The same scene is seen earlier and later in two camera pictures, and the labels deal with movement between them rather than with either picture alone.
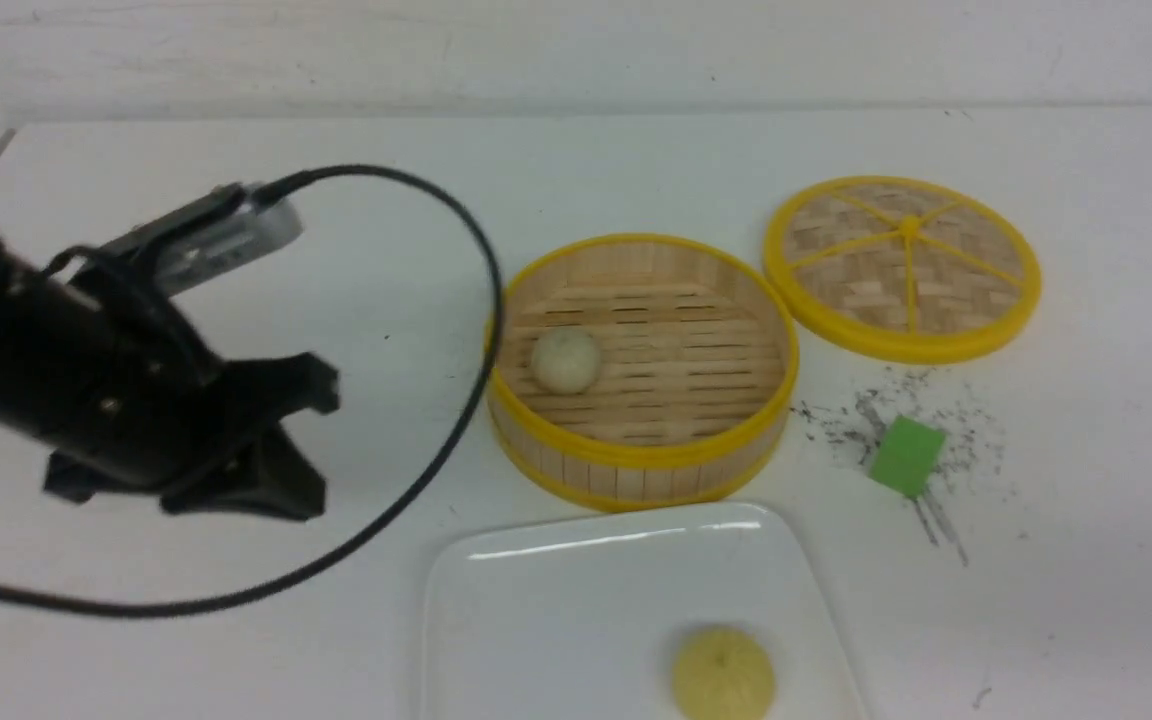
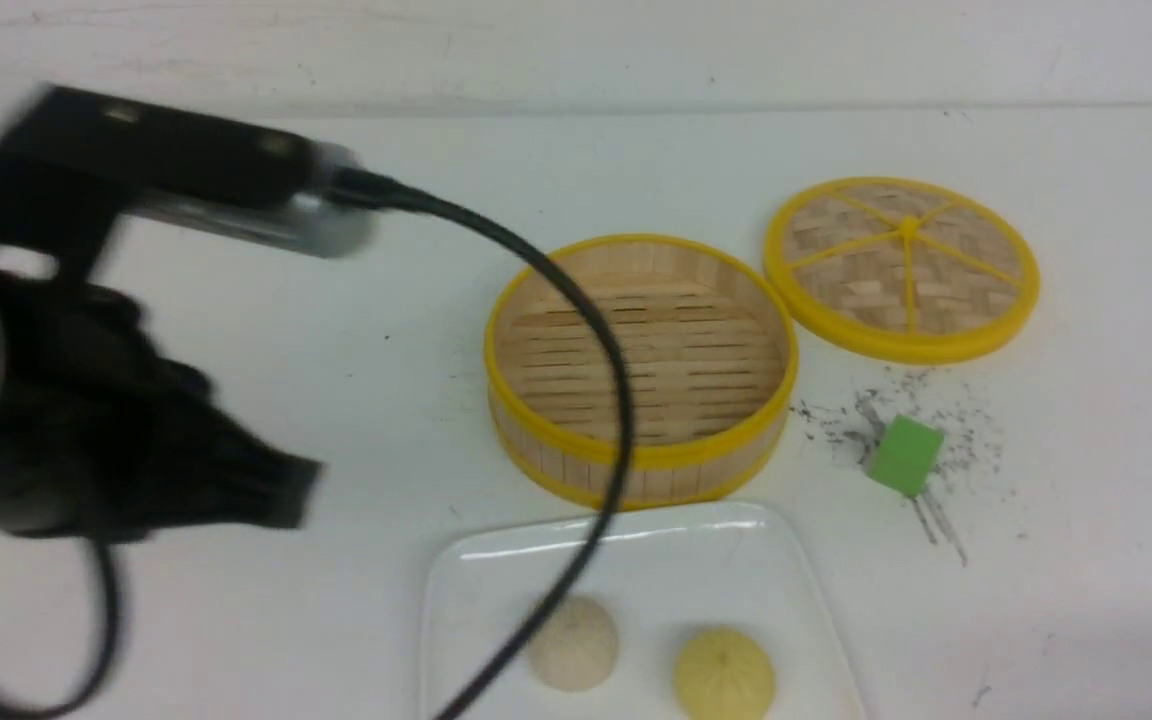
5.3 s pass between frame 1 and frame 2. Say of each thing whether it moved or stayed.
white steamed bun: moved
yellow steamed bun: stayed
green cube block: stayed
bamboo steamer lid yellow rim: stayed
